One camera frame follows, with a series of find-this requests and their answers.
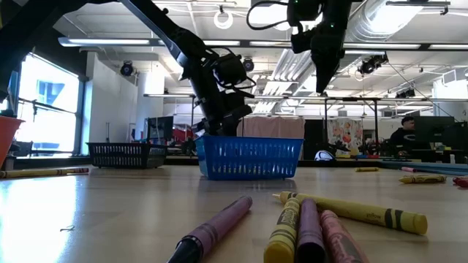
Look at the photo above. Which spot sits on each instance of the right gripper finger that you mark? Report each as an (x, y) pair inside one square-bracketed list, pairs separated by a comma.
[(325, 69)]

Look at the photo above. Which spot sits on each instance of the purple crayon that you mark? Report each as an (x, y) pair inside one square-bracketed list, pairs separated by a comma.
[(215, 226), (309, 230)]

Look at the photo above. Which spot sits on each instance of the yellow crayon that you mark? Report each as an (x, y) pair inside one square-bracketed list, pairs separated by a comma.
[(33, 172), (422, 179), (366, 169), (283, 233), (365, 213)]

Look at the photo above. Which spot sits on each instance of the pink crayon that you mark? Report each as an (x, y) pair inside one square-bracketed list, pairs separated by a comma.
[(340, 237), (408, 169), (461, 182), (78, 170)]

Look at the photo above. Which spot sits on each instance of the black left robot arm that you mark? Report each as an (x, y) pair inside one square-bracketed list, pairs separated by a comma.
[(36, 22)]

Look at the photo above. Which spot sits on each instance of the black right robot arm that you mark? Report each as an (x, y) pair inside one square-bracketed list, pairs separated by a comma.
[(336, 11)]

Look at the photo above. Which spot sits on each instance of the blue plastic basket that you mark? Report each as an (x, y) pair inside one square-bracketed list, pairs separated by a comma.
[(248, 159)]

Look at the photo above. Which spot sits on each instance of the beige cloth panel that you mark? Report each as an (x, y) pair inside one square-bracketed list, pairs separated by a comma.
[(278, 128)]

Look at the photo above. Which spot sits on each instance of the black ceiling spot lamp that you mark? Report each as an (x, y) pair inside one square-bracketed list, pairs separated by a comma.
[(127, 68), (249, 65)]

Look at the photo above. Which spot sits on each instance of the floral curtain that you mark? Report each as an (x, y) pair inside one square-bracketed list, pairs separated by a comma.
[(345, 133)]

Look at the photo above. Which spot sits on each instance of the black ceiling lamp cluster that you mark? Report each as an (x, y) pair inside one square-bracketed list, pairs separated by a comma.
[(406, 93)]

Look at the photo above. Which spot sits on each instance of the white ball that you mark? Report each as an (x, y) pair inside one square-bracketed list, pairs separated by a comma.
[(324, 156)]

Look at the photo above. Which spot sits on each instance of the black plastic basket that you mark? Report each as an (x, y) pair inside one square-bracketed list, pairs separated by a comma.
[(126, 155)]

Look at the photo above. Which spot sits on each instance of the person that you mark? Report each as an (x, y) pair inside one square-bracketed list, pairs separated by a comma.
[(402, 138)]

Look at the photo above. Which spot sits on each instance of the large black monitor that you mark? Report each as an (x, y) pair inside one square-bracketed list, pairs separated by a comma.
[(433, 128)]

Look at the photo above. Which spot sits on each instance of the overhead light bar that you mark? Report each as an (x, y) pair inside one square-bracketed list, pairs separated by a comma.
[(109, 42)]

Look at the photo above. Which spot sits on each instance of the blue board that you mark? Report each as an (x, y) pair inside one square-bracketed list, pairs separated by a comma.
[(438, 167)]

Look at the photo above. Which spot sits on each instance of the bright window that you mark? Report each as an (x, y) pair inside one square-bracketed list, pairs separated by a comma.
[(47, 120)]

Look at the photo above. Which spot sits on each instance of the orange plastic basket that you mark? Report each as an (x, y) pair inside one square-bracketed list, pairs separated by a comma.
[(5, 135)]

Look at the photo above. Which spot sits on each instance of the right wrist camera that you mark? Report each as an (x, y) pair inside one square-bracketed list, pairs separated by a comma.
[(302, 41)]

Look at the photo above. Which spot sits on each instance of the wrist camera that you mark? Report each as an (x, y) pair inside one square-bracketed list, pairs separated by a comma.
[(302, 41), (231, 71)]

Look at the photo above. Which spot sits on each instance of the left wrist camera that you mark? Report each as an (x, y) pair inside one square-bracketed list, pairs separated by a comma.
[(231, 71)]

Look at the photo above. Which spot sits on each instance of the black aluminium table frame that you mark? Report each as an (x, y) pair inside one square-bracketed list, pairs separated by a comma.
[(55, 162)]

